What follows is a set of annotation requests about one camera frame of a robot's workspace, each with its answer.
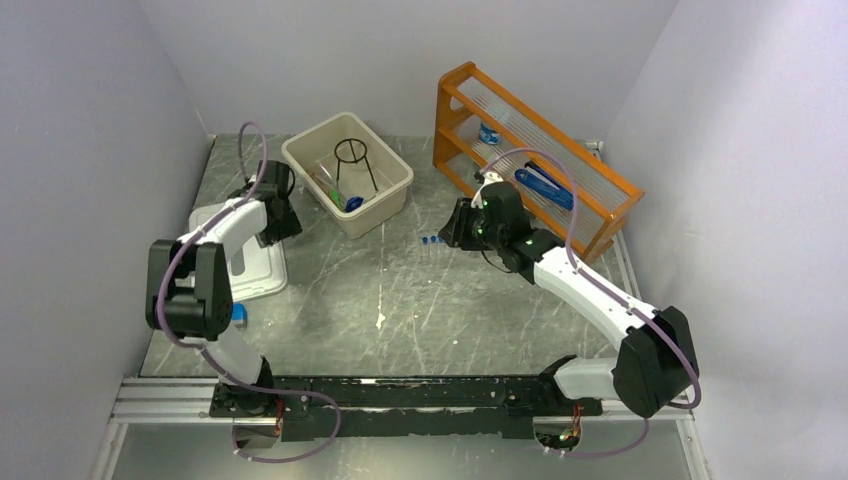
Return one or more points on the blue stapler on shelf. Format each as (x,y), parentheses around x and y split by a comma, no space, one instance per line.
(533,177)

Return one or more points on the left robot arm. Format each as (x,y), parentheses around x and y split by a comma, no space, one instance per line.
(189,295)

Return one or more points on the beige plastic bin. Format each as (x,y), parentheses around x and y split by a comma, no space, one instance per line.
(362,165)

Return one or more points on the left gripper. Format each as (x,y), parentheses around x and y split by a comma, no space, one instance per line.
(290,227)

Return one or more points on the white bin lid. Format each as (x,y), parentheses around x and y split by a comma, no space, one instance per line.
(254,271)

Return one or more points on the orange wooden shelf rack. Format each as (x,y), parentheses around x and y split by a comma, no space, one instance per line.
(563,183)

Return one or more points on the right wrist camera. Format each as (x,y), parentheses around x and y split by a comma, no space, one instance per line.
(484,179)

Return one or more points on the blue white container on shelf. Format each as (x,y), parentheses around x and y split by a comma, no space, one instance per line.
(488,135)

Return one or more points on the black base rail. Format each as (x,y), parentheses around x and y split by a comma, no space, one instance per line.
(315,406)

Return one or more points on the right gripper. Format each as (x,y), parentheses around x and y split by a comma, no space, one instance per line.
(456,228)

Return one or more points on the green plastic spoon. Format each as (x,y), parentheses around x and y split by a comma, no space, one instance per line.
(331,187)

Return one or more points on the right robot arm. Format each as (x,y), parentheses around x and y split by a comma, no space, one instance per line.
(655,359)

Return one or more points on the clear acrylic tube rack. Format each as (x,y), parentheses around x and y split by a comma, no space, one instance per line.
(446,253)

